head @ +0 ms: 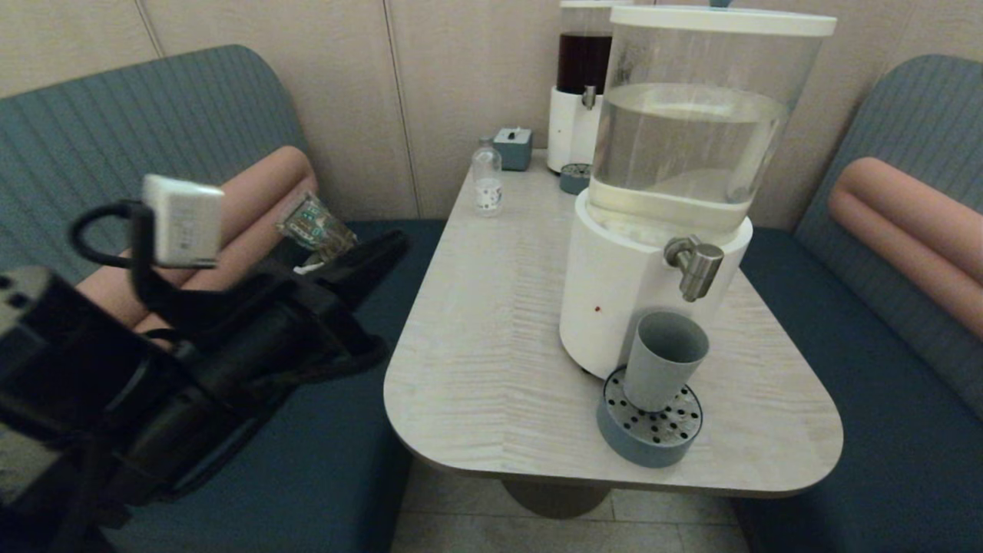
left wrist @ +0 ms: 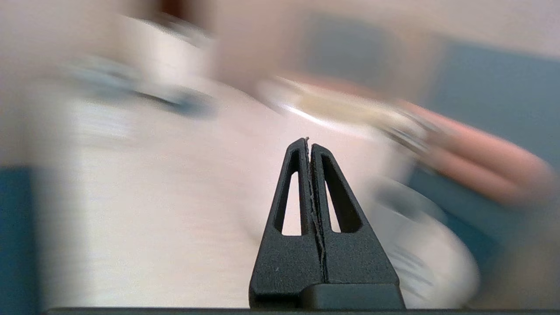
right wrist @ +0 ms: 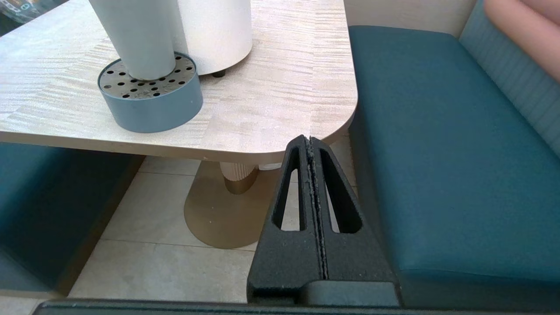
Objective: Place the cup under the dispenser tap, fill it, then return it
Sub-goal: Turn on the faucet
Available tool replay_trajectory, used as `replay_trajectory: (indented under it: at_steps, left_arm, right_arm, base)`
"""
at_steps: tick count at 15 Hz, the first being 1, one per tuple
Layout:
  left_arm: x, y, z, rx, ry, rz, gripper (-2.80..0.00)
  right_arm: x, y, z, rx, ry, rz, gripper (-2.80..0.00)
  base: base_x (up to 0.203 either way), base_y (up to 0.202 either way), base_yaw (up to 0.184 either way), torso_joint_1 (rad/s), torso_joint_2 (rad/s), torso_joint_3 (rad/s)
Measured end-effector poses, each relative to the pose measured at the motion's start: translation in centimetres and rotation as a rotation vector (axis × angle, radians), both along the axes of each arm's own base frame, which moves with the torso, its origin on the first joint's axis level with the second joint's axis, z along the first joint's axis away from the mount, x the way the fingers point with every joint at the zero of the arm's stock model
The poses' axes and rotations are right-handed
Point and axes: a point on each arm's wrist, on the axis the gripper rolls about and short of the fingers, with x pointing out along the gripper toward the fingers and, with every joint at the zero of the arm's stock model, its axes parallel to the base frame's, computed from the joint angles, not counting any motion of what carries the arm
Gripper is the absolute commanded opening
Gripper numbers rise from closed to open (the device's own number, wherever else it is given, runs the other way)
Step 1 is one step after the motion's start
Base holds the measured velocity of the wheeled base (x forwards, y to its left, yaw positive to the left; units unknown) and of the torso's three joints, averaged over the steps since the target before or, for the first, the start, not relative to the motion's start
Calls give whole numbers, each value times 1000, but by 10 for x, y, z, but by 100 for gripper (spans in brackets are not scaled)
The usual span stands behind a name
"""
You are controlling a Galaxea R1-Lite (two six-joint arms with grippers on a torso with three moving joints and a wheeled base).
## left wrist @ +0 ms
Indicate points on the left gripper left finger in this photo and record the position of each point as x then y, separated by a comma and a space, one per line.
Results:
284, 262

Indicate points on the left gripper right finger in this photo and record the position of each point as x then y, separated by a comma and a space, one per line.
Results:
358, 262

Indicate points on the large clear water dispenser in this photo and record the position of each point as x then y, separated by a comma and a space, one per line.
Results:
358, 153

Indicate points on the pink bolster cushion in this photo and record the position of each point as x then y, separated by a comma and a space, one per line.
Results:
481, 166

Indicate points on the small blue drip tray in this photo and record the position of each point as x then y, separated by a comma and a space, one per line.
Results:
183, 103

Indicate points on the grey-blue ribbed sofa backrest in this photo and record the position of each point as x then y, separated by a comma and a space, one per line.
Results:
503, 87

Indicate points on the dark blue seat cushion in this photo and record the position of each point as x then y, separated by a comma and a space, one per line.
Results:
15, 240

